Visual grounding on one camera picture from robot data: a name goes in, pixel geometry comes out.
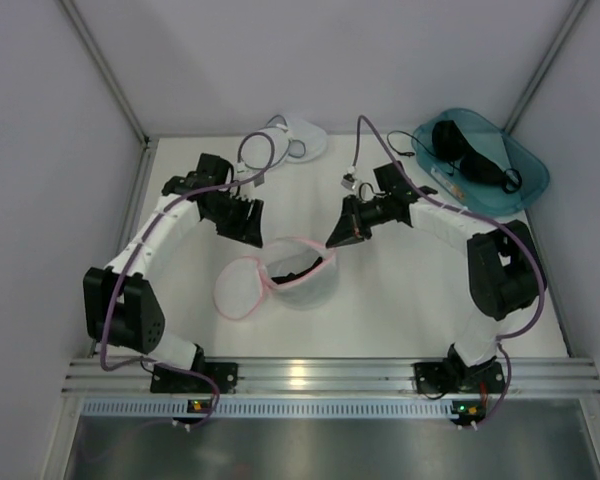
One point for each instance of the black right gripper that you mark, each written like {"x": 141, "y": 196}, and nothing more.
{"x": 357, "y": 220}

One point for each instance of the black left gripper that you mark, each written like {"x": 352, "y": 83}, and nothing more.
{"x": 233, "y": 212}

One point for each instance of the black bra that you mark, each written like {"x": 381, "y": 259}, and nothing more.
{"x": 451, "y": 147}
{"x": 300, "y": 268}

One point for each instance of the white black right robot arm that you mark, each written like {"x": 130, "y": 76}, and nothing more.
{"x": 504, "y": 272}

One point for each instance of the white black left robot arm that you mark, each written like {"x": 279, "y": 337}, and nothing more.
{"x": 121, "y": 306}

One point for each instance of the blue-trimmed white mesh laundry bag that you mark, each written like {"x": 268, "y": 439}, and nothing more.
{"x": 291, "y": 140}

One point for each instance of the black bra in tray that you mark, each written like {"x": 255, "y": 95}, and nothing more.
{"x": 451, "y": 147}

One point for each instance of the teal plastic tray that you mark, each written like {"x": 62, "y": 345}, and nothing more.
{"x": 496, "y": 145}

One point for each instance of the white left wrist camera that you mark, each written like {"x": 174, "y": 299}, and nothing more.
{"x": 248, "y": 180}

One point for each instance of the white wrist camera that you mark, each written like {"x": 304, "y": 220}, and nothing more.
{"x": 248, "y": 180}
{"x": 350, "y": 180}

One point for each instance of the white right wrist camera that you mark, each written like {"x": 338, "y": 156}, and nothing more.
{"x": 350, "y": 180}

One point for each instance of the left aluminium corner post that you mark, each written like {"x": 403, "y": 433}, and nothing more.
{"x": 87, "y": 39}

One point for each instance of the aluminium corner post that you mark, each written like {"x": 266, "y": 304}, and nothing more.
{"x": 87, "y": 39}
{"x": 559, "y": 39}

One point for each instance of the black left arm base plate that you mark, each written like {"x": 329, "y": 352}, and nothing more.
{"x": 223, "y": 374}

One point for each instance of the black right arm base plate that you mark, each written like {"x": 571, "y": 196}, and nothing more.
{"x": 439, "y": 378}

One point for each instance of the aluminium front rail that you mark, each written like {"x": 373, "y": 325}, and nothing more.
{"x": 532, "y": 378}

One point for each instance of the white slotted cable duct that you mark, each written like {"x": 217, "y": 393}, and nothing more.
{"x": 260, "y": 408}

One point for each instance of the right aluminium corner post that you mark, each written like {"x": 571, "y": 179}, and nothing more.
{"x": 559, "y": 39}

